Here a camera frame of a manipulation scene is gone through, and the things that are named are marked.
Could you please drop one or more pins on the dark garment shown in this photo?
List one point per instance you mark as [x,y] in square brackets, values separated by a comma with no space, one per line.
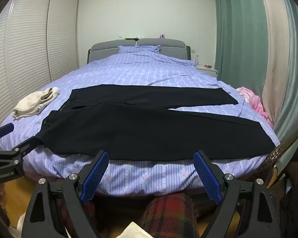
[295,203]

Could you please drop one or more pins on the brown wicker chair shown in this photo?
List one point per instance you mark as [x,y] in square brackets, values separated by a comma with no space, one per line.
[275,153]

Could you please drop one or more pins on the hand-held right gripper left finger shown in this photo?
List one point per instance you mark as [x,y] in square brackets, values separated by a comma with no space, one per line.
[94,176]

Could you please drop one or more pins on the white paper sheet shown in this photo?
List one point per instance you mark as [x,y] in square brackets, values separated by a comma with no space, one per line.
[136,231]

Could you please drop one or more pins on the purple floral striped duvet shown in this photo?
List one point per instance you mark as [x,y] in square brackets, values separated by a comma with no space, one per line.
[151,74]

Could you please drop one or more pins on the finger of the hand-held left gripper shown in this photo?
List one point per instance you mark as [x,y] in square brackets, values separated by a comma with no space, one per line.
[29,143]
[5,129]

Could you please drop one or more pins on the grey upholstered headboard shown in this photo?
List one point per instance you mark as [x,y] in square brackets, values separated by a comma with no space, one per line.
[101,49]

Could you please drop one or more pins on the pink crumpled blanket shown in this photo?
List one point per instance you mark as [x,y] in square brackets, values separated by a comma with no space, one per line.
[253,101]

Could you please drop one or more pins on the white louvered wardrobe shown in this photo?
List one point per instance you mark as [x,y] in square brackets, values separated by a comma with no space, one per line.
[27,42]

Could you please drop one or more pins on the beige curtain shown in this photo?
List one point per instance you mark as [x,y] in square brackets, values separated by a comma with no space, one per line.
[275,54]

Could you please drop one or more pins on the red plaid cloth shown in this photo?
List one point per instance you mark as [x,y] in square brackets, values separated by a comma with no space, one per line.
[168,215]

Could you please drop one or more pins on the small pink toy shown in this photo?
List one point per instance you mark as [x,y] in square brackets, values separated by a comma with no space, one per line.
[162,36]

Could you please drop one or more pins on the flat dark item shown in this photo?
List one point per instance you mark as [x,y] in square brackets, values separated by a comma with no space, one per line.
[131,38]

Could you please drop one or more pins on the black pants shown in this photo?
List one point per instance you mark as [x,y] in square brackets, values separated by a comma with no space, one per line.
[139,133]

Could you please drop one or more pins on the green curtain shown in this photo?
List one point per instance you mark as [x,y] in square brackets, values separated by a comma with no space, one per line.
[233,29]

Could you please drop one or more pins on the cream folded garment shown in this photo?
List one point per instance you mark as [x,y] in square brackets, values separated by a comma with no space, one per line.
[32,104]

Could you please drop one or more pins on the purple striped pillow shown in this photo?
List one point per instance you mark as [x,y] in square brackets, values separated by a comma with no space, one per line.
[139,49]

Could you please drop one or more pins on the white nightstand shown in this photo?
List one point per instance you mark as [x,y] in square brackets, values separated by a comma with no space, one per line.
[208,71]

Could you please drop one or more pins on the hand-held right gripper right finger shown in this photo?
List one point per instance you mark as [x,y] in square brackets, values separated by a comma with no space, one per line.
[207,176]

